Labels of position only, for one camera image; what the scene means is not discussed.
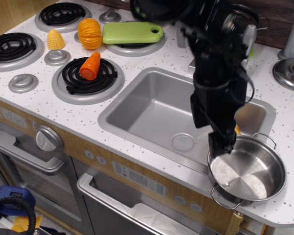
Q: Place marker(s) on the silver stove knob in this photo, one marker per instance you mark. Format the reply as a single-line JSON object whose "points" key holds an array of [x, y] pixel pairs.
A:
{"points": [[57, 57], [110, 16], [23, 83]]}

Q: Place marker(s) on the steel pot lid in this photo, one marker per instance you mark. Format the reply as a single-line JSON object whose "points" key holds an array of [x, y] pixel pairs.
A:
{"points": [[283, 72]]}

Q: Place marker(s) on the silver stove knob back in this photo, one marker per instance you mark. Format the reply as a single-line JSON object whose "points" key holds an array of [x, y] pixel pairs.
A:
{"points": [[110, 16]]}

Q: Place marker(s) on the silver oven dial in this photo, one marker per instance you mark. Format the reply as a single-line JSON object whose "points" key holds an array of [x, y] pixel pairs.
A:
{"points": [[47, 139]]}

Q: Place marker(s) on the yellow toy bell pepper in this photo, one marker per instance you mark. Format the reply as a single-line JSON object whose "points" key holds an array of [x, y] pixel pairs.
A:
{"points": [[237, 130]]}

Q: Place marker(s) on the orange toy carrot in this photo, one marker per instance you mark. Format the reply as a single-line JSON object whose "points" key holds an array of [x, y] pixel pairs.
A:
{"points": [[89, 69]]}

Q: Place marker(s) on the steel pot with lid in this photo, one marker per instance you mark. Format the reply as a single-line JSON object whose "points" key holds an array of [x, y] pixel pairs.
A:
{"points": [[263, 22]]}

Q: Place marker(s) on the black burner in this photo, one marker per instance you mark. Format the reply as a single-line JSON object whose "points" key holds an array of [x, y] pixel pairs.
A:
{"points": [[69, 86], [19, 50], [63, 17]]}

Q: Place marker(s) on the green plastic cutting board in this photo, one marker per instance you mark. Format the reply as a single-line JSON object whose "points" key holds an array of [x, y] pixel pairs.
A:
{"points": [[131, 33]]}

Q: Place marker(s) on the toy oven door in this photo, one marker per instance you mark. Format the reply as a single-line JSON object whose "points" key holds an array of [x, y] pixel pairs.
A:
{"points": [[49, 176]]}

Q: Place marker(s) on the grey toy sink basin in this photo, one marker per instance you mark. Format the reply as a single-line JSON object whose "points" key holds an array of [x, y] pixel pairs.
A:
{"points": [[154, 111]]}

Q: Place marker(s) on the silver stove knob middle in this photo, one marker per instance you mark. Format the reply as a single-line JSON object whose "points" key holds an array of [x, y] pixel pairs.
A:
{"points": [[57, 57]]}

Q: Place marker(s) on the orange toy pumpkin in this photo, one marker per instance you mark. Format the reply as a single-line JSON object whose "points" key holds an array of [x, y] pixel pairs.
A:
{"points": [[89, 33]]}

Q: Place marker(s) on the yellow toy corn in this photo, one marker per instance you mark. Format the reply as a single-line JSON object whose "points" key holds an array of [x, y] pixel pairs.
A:
{"points": [[55, 40]]}

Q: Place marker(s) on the back left black burner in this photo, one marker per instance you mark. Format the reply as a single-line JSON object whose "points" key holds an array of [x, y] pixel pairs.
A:
{"points": [[63, 17]]}

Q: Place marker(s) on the toy dishwasher door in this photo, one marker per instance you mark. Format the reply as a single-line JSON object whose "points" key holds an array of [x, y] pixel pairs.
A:
{"points": [[118, 209]]}

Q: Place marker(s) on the silver stove knob front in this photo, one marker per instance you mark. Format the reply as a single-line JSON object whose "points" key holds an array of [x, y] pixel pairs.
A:
{"points": [[23, 83]]}

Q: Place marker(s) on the stainless steel pan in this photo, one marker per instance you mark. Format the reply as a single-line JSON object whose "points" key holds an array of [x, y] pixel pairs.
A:
{"points": [[252, 173]]}

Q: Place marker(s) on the front left black burner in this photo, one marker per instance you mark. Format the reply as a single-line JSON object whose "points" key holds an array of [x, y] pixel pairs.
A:
{"points": [[19, 50]]}

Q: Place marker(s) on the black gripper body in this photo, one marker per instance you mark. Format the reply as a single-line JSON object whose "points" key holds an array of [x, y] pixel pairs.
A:
{"points": [[216, 106]]}

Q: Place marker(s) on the back right burner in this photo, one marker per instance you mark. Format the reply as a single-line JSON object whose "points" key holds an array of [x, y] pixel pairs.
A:
{"points": [[136, 50]]}

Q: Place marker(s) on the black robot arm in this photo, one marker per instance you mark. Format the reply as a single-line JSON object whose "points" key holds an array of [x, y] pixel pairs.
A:
{"points": [[220, 81]]}

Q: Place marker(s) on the blue object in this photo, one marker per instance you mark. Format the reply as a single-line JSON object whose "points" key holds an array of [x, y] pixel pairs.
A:
{"points": [[16, 201]]}

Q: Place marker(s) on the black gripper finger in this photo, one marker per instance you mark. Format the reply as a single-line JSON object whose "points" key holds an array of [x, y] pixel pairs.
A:
{"points": [[228, 143], [215, 145]]}

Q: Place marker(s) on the front right black burner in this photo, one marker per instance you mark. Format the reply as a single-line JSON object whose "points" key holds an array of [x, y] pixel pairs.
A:
{"points": [[69, 86]]}

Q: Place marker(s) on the silver toy faucet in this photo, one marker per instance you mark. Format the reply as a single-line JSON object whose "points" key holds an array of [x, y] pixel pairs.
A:
{"points": [[248, 40]]}

